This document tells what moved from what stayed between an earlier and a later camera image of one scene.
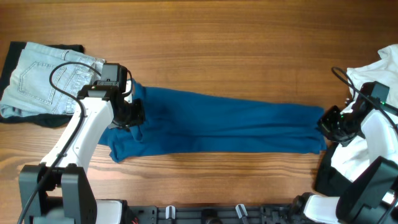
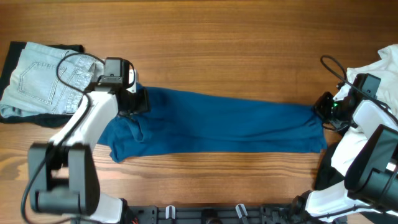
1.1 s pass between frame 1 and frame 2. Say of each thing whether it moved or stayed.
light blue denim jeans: stayed
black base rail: stayed
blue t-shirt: stayed
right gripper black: moved
